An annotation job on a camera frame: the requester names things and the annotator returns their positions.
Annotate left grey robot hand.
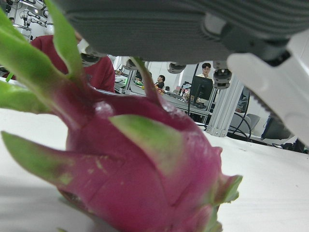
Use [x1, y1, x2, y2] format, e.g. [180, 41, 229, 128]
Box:
[59, 0, 309, 154]

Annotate pink dragon fruit green leaves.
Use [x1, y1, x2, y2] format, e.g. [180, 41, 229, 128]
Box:
[0, 0, 243, 232]

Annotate seated black-haired person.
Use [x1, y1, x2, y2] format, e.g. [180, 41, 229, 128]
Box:
[154, 74, 167, 89]

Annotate person in red hoodie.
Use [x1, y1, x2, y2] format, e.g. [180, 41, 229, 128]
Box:
[31, 35, 115, 94]

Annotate person in yellow shirt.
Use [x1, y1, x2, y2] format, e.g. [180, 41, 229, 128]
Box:
[195, 62, 215, 80]

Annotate small black monitor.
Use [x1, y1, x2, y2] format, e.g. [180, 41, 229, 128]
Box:
[190, 76, 213, 102]

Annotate aluminium profile post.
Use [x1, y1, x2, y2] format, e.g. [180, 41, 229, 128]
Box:
[207, 78, 245, 138]

